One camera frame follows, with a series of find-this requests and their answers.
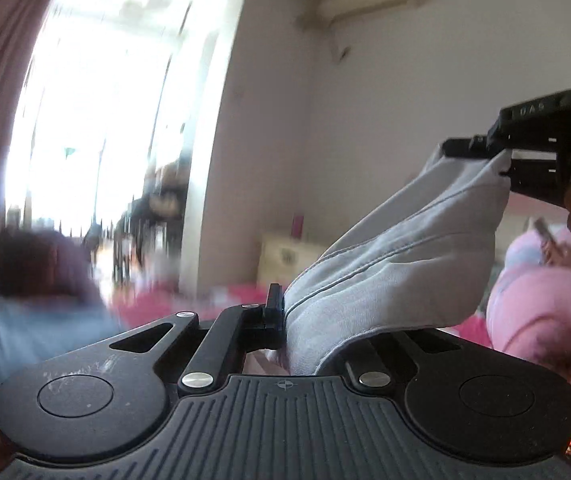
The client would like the dark purple bag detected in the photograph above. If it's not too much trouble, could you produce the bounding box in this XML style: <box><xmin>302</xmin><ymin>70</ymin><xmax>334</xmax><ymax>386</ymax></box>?
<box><xmin>0</xmin><ymin>229</ymin><xmax>103</xmax><ymax>306</ymax></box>

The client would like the white button shirt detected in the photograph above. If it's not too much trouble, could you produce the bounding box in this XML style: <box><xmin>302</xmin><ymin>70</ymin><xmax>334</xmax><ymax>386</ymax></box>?
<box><xmin>278</xmin><ymin>151</ymin><xmax>511</xmax><ymax>376</ymax></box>

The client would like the cream wooden nightstand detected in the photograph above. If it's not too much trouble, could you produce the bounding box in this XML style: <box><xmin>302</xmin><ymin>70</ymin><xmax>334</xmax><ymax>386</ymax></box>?
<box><xmin>256</xmin><ymin>233</ymin><xmax>325</xmax><ymax>288</ymax></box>

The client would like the pink quilted comforter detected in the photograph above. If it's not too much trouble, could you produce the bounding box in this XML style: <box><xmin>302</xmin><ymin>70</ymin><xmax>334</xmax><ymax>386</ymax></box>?
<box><xmin>485</xmin><ymin>224</ymin><xmax>571</xmax><ymax>383</ymax></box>

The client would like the folded light blue garment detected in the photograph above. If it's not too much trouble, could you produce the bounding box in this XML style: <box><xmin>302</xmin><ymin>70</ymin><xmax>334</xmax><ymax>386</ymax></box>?
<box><xmin>0</xmin><ymin>298</ymin><xmax>125</xmax><ymax>385</ymax></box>

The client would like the pink floral bed blanket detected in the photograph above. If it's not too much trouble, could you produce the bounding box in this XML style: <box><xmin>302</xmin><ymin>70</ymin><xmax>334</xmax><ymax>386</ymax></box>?
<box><xmin>107</xmin><ymin>282</ymin><xmax>493</xmax><ymax>376</ymax></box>

